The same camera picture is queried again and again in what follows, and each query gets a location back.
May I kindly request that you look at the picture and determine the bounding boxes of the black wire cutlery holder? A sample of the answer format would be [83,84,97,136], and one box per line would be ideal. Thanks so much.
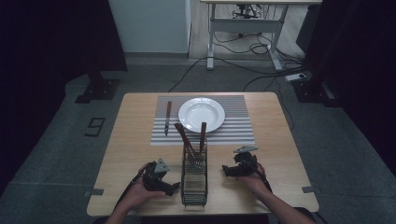
[180,143,208,207]

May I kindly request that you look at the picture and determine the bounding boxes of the white power strip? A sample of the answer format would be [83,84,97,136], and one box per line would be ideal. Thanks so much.
[284,72,308,82]

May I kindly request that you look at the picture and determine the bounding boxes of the person's left hand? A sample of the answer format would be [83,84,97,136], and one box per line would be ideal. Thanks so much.
[124,181,166,210]

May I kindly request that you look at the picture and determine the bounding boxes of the hand-held gripper cable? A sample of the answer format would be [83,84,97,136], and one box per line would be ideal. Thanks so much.
[246,159,273,193]
[114,163,149,210]

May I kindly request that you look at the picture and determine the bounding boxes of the grey striped placemat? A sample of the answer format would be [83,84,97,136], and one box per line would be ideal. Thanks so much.
[150,95,256,147]

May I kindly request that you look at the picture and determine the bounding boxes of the black floor cable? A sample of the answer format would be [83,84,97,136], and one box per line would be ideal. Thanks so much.
[213,31,307,93]
[167,56,213,93]

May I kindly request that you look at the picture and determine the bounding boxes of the person's right hand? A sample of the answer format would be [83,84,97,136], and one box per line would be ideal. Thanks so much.
[239,164,270,198]

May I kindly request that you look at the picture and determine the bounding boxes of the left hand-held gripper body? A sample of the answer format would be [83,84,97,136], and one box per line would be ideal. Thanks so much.
[142,158,171,191]

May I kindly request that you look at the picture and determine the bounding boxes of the black stand base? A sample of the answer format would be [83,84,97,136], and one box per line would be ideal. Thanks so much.
[74,72,121,105]
[291,70,341,108]

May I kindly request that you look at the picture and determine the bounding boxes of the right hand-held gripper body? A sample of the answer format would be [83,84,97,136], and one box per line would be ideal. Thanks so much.
[233,145,260,176]

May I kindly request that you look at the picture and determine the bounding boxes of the brown utensil handles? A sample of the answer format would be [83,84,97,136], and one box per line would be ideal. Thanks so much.
[174,122,198,162]

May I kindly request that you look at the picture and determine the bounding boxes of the white metal-framed desk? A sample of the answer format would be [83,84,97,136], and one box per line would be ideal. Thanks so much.
[200,0,323,72]

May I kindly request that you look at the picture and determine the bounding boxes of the left hand-held gripper cable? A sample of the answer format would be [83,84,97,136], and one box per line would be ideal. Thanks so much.
[114,163,149,210]

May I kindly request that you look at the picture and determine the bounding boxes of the white cabinet panel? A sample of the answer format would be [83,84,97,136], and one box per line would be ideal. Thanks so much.
[107,0,191,54]

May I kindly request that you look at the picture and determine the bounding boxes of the right hand-held gripper cable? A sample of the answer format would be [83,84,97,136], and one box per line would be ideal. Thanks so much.
[246,159,273,193]

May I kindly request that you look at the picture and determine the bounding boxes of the white plate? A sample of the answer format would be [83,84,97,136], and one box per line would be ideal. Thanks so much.
[177,97,226,133]

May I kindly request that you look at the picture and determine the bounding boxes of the dark curtain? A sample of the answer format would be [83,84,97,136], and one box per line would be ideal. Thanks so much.
[0,0,128,188]
[295,0,396,178]

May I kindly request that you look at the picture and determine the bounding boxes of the knife with wooden handle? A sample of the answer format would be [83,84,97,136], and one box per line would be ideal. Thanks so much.
[163,101,173,137]

